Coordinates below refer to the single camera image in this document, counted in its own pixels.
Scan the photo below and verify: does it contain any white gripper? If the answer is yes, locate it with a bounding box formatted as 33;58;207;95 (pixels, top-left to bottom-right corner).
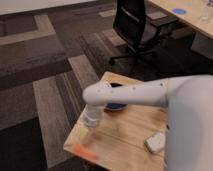
78;105;103;138

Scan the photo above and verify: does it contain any orange carrot-like pepper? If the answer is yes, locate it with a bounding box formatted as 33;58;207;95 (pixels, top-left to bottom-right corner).
72;144;98;161

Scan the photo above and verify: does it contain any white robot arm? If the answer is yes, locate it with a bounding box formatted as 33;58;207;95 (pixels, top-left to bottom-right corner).
82;75;213;171

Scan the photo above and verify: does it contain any dark blue bowl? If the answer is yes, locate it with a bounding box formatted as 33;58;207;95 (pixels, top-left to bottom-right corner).
103;82;129;112

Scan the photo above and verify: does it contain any white sponge block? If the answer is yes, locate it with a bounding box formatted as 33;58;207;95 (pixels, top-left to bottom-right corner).
144;132;166;154

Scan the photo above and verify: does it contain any black office chair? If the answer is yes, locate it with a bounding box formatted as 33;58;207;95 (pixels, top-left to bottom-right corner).
109;0;177;71

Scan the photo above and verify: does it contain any blue round coaster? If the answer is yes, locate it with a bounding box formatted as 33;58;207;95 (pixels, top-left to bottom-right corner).
172;8;187;15

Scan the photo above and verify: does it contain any clear drinking glass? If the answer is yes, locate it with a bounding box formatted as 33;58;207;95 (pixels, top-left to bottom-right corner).
200;2;213;22

